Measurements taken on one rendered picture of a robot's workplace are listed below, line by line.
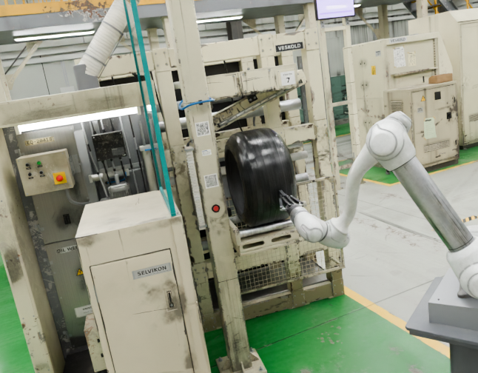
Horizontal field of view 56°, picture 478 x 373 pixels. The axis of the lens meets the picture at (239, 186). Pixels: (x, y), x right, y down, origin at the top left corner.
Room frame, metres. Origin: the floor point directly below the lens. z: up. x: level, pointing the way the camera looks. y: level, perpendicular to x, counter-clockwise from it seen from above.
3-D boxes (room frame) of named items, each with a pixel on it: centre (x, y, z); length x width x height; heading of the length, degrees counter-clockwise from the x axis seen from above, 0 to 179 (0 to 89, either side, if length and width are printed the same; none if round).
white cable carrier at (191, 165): (2.46, 0.24, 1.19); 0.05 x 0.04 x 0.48; 13
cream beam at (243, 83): (2.90, -0.14, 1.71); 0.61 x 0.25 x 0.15; 103
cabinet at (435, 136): (6.77, -2.88, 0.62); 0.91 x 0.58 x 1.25; 111
